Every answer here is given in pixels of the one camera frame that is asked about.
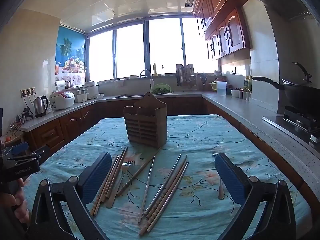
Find person's left hand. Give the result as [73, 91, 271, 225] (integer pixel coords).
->
[0, 177, 28, 224]

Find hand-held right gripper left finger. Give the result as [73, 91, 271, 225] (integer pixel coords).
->
[26, 152, 112, 240]

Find clear pitcher green handle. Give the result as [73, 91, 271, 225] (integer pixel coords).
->
[211, 79, 227, 96]

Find metal chopstick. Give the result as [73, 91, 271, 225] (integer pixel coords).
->
[138, 156, 155, 224]
[146, 163, 190, 232]

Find black tripod gadget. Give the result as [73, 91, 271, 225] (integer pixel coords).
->
[21, 107, 34, 123]

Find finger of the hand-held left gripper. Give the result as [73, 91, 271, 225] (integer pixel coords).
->
[28, 144, 51, 164]
[2, 141, 30, 157]

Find wall poster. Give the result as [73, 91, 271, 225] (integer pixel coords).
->
[54, 26, 87, 85]

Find steel electric kettle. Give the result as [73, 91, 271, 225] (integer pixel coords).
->
[33, 95, 48, 118]

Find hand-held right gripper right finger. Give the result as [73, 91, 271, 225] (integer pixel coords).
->
[214, 152, 297, 240]

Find small white cooker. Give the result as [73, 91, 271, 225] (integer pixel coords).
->
[76, 86, 90, 103]

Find wooden base cabinets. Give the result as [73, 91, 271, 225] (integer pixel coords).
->
[24, 96, 320, 205]

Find floral blue tablecloth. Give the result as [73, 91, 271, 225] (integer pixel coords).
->
[24, 114, 313, 240]

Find metal fork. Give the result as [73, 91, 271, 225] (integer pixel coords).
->
[105, 160, 135, 208]

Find dish rack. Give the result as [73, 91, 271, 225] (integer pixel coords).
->
[176, 64, 197, 89]

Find metal spoon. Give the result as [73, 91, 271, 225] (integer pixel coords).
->
[212, 152, 225, 200]

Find black wok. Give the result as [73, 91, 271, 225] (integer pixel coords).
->
[252, 76, 320, 115]

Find green colander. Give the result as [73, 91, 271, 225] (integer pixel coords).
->
[151, 84, 172, 95]

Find wooden utensil holder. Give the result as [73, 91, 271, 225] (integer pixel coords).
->
[123, 92, 167, 149]

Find gas stove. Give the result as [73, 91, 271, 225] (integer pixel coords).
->
[262, 105, 320, 153]

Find wall socket strip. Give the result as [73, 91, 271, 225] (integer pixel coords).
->
[21, 87, 37, 97]

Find dark wooden chopstick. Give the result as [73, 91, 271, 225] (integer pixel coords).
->
[116, 147, 163, 197]

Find curved sink faucet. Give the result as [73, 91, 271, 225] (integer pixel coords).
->
[139, 69, 153, 93]

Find pair wooden chopsticks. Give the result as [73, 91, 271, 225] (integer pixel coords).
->
[143, 154, 182, 216]

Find pink white rice cooker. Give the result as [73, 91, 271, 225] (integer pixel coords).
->
[49, 91, 75, 110]

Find kitchen window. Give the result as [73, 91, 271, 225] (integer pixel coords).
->
[86, 16, 220, 83]

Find large white rice cooker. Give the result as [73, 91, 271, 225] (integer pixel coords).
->
[84, 81, 100, 100]

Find kitchen sink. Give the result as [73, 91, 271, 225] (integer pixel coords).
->
[114, 92, 175, 98]

